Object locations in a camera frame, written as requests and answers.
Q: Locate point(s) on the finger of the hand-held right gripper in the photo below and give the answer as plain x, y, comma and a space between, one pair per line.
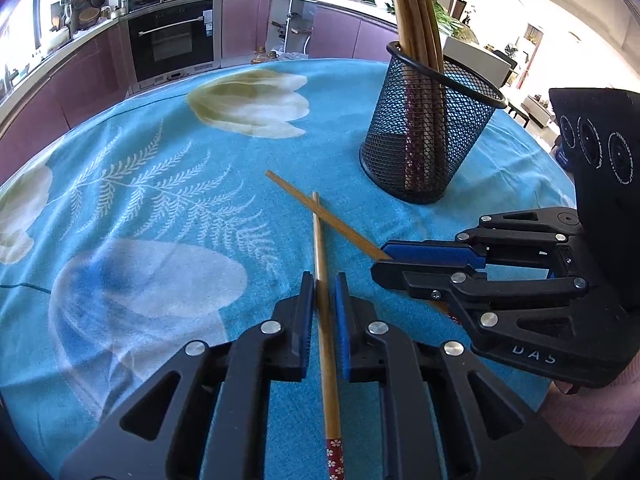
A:
400, 272
430, 252

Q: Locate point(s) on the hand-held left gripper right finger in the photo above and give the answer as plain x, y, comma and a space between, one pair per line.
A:
342, 330

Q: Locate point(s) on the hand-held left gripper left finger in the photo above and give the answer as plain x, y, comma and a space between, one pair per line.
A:
306, 330

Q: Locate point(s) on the red-patterned wooden chopstick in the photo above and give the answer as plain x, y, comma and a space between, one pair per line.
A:
350, 231
324, 320

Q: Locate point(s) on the black mesh holder cup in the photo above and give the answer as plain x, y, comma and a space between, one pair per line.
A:
460, 150

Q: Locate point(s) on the bunch of wooden chopsticks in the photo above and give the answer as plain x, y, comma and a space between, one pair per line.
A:
415, 25

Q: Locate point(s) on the person's right forearm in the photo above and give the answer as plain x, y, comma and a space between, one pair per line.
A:
590, 415

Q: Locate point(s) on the black stool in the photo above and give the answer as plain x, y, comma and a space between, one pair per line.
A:
520, 110

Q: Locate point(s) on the white cabinet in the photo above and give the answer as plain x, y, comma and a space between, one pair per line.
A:
475, 55

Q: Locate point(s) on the green leafy vegetables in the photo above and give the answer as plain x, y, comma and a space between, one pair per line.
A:
450, 22

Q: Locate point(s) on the blue floral tablecloth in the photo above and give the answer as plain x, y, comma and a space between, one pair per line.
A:
150, 125

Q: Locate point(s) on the yellow oil bottle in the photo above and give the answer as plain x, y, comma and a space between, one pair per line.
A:
260, 56

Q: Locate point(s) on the white kitchen countertop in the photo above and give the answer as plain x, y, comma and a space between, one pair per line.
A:
345, 2

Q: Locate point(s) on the black built-in oven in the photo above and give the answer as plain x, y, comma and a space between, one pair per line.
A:
170, 42

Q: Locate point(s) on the purple kitchen cabinets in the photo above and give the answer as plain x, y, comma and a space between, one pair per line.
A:
85, 80

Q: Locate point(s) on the kitchen window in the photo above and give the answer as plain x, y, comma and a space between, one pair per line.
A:
17, 35

